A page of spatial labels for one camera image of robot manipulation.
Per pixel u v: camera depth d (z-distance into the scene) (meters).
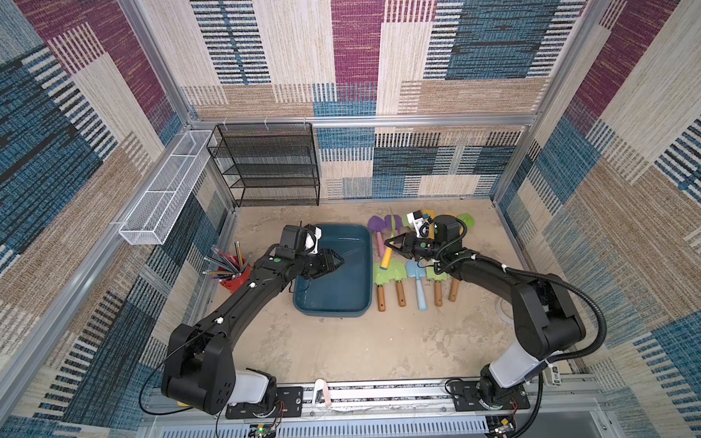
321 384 0.74
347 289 0.92
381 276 0.96
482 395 0.72
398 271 0.97
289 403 0.73
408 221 0.85
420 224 0.83
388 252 0.83
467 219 1.12
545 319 0.46
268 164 1.09
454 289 0.93
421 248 0.78
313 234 0.79
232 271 0.88
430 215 0.83
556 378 0.74
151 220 0.71
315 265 0.72
